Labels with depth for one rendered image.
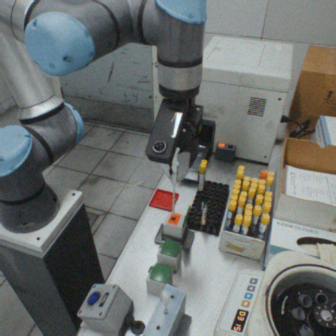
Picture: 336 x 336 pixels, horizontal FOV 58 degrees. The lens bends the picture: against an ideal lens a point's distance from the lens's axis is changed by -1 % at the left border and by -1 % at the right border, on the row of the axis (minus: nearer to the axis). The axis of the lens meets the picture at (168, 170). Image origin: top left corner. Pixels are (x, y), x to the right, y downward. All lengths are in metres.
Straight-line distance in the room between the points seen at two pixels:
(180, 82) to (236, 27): 1.75
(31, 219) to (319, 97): 1.09
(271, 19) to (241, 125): 1.31
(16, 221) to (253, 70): 0.72
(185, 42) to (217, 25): 1.78
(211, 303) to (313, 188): 0.42
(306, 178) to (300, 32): 1.43
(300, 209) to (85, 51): 0.57
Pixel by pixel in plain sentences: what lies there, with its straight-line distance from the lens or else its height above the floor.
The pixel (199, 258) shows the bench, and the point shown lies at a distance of 0.77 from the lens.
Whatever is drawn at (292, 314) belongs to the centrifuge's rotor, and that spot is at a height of 0.98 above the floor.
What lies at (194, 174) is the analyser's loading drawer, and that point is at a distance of 0.91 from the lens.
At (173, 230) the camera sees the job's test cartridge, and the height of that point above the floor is 0.93.
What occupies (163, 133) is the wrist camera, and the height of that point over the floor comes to 1.22.
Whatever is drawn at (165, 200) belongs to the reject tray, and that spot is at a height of 0.88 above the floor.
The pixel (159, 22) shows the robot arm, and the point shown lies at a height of 1.39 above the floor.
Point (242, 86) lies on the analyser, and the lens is 0.92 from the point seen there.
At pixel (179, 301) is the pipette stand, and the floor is 0.97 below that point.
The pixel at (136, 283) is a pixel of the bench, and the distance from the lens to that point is 0.74.
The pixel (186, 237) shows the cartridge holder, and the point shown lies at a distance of 0.78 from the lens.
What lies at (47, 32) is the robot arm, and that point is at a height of 1.40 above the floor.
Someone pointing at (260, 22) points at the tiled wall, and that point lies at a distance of 2.22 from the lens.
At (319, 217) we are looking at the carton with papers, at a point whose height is 0.98.
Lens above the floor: 1.51
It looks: 41 degrees down
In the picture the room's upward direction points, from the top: straight up
